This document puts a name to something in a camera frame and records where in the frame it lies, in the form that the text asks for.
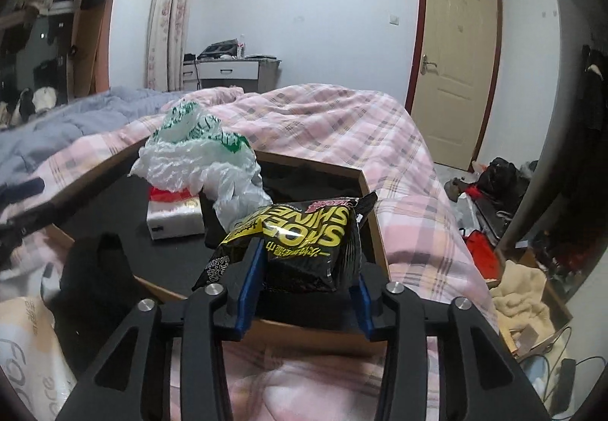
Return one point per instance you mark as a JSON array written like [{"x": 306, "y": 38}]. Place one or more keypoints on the red white tissue pack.
[{"x": 173, "y": 216}]

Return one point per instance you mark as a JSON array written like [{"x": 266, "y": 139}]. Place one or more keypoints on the red bag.
[{"x": 482, "y": 254}]

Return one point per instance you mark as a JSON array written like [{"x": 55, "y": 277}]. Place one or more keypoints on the white bottle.
[{"x": 243, "y": 45}]

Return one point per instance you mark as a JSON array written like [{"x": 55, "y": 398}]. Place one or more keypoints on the grey-blue duvet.
[{"x": 57, "y": 126}]

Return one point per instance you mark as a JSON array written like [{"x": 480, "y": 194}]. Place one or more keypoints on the floral curtain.
[{"x": 168, "y": 12}]

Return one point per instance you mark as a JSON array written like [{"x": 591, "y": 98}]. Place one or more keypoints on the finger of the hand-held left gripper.
[{"x": 33, "y": 223}]

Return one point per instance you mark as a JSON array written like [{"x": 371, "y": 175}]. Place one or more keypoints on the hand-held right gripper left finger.
[{"x": 251, "y": 288}]

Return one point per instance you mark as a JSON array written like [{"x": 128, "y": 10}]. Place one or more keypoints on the white desk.
[{"x": 232, "y": 71}]

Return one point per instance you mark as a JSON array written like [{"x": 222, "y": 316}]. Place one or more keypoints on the grey wardrobe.
[{"x": 574, "y": 69}]

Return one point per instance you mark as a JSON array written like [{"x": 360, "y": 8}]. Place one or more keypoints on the black yellow snack packet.
[{"x": 294, "y": 250}]

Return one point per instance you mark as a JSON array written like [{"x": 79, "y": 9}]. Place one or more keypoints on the black cloth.
[{"x": 95, "y": 288}]

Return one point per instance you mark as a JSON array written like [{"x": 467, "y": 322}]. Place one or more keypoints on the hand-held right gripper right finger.
[{"x": 366, "y": 311}]

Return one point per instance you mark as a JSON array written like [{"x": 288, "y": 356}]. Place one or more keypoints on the black power strip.
[{"x": 565, "y": 380}]

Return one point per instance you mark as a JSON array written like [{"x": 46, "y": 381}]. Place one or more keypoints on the hanging black clothes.
[{"x": 594, "y": 88}]

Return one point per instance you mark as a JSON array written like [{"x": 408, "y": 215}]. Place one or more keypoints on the wall light switch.
[{"x": 393, "y": 18}]

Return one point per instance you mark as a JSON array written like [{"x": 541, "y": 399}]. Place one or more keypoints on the cardboard box with black inside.
[{"x": 118, "y": 212}]

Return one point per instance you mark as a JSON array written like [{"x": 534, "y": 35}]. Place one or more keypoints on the cream door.
[{"x": 451, "y": 69}]

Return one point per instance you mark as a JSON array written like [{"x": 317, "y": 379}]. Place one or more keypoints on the pink plaid blanket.
[{"x": 332, "y": 131}]

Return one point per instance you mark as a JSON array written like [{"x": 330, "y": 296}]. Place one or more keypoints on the black bag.
[{"x": 503, "y": 178}]

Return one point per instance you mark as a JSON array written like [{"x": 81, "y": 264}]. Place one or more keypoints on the cream towel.
[{"x": 522, "y": 297}]

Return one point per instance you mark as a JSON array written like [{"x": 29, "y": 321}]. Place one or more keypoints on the open closet with clothes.
[{"x": 47, "y": 12}]

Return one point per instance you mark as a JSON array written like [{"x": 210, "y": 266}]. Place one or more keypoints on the white green plastic bag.
[{"x": 190, "y": 150}]

